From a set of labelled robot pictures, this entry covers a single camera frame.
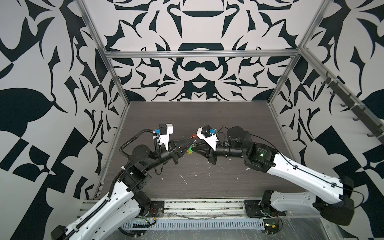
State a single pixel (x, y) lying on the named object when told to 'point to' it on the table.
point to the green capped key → (189, 151)
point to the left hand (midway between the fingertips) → (193, 138)
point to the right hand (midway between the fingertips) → (193, 148)
